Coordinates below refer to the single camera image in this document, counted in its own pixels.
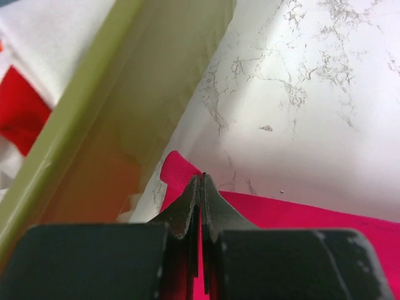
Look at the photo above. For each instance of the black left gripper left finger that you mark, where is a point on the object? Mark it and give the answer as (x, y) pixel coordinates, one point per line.
(180, 248)

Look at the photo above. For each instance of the white orange t shirt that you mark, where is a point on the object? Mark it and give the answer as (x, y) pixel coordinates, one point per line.
(42, 44)

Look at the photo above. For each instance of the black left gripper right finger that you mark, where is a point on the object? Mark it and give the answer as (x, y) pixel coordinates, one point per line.
(217, 215)

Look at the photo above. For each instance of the magenta t shirt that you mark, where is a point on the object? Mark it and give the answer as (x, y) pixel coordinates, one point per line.
(276, 214)

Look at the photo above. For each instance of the olive green plastic bin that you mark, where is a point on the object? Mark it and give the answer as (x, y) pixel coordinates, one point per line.
(104, 138)

